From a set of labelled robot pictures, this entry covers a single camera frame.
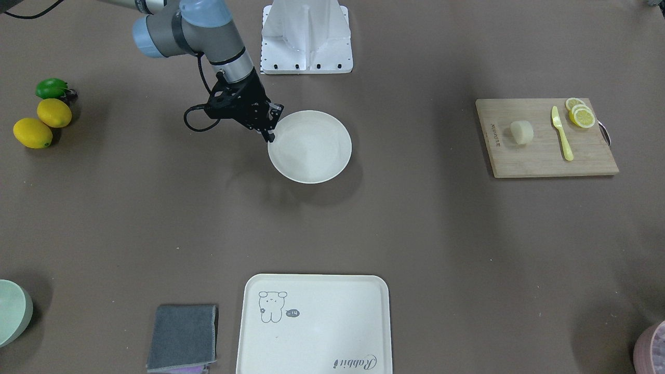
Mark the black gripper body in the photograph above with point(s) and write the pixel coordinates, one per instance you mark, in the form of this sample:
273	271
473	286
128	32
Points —
255	96

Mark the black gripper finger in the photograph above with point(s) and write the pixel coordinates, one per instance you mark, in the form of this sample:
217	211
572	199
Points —
268	135

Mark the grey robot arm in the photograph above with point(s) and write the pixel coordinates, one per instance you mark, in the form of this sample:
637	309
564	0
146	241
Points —
206	29

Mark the cream rabbit tray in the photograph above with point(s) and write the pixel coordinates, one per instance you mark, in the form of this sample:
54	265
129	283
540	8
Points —
315	323

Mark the white round plate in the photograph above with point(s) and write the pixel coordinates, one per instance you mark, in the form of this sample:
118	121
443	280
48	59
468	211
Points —
310	147

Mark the dark purple small object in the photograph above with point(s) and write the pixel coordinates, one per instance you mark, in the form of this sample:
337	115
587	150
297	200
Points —
69	96

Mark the yellow lemon upper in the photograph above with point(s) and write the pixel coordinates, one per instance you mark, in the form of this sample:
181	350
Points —
54	113

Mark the yellow lemon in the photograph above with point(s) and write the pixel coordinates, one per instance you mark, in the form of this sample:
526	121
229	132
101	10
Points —
54	113
33	133

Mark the green lime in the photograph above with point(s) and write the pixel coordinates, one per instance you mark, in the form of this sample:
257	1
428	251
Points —
51	88

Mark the yellow lemon lower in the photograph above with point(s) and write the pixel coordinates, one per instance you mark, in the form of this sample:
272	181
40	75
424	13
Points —
33	133

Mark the grey folded cloth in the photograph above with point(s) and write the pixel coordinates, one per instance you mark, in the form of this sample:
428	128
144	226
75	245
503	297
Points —
183	334

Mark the purple cloth underneath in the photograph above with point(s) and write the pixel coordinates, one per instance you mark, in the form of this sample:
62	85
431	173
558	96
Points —
202	368

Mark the bamboo cutting board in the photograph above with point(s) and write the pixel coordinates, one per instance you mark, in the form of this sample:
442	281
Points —
543	156

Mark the yellow plastic knife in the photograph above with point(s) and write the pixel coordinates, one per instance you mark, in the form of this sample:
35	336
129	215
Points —
557	124

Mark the lemon slice back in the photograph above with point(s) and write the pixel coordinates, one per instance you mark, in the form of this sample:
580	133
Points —
572	102

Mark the lemon slice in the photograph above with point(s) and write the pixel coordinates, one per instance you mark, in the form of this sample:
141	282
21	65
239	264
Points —
572	102
582	116

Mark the mint green bowl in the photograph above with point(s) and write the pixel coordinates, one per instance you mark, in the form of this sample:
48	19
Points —
16	311

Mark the lemon slice front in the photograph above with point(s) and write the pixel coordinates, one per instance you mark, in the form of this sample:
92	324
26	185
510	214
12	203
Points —
582	116

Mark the pink container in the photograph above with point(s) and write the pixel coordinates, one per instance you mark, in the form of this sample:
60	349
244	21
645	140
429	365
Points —
648	353

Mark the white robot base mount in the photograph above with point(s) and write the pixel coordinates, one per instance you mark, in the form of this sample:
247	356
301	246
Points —
306	37

